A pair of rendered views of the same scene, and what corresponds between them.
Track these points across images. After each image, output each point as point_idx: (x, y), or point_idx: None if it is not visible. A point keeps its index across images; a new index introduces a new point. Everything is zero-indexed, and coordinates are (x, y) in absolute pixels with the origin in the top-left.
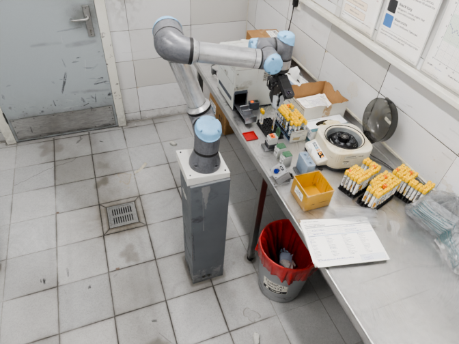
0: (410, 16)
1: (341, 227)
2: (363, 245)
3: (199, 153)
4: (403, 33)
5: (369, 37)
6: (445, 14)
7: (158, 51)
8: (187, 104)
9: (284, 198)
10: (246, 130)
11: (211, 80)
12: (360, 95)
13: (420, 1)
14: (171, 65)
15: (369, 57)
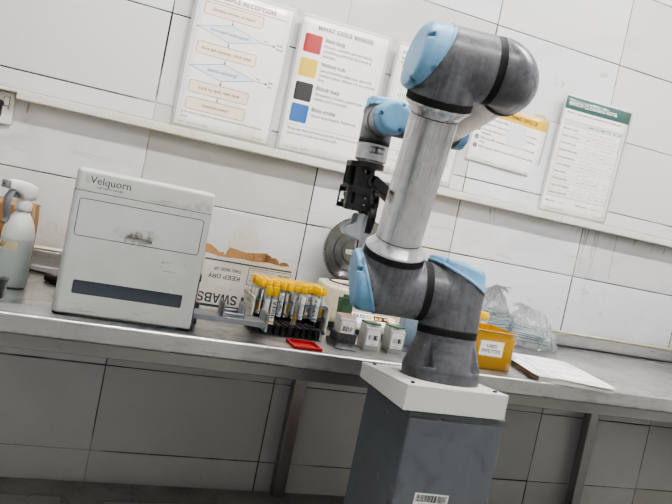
0: (339, 103)
1: (529, 362)
2: (552, 363)
3: (475, 333)
4: (331, 127)
5: (263, 145)
6: (390, 94)
7: (527, 80)
8: (412, 241)
9: (486, 373)
10: (277, 343)
11: (2, 308)
12: (267, 244)
13: (350, 82)
14: (450, 131)
15: (270, 176)
